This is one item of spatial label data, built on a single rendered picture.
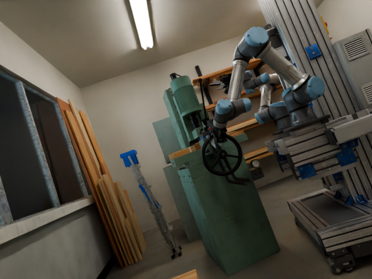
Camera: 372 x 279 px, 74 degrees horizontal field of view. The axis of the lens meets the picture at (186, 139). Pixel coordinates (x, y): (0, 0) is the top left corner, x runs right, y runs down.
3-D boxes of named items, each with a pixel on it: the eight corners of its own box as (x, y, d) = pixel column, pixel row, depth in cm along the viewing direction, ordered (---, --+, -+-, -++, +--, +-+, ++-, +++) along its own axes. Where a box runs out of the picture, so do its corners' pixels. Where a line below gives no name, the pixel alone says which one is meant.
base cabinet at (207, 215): (227, 277, 170) (191, 180, 176) (206, 252, 226) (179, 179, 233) (281, 250, 180) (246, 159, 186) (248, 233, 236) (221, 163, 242)
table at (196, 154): (177, 165, 167) (174, 157, 168) (172, 168, 197) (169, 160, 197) (254, 137, 180) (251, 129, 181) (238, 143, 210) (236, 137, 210)
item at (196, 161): (190, 167, 178) (188, 161, 178) (185, 168, 198) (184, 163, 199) (238, 149, 187) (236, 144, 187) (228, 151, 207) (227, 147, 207)
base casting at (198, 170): (191, 180, 177) (187, 168, 178) (180, 179, 233) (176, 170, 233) (245, 159, 186) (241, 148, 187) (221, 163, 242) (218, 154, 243)
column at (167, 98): (191, 165, 213) (164, 89, 220) (187, 166, 235) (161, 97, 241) (215, 156, 218) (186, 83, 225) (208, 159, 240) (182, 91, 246)
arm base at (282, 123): (294, 125, 205) (289, 114, 206) (298, 124, 190) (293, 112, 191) (276, 132, 207) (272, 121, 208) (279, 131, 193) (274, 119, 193)
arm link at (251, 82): (256, 89, 197) (251, 76, 198) (244, 95, 204) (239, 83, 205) (261, 88, 203) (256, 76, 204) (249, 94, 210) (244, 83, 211)
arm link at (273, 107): (287, 114, 191) (280, 99, 192) (271, 121, 200) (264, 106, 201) (292, 113, 200) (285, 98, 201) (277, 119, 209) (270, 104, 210)
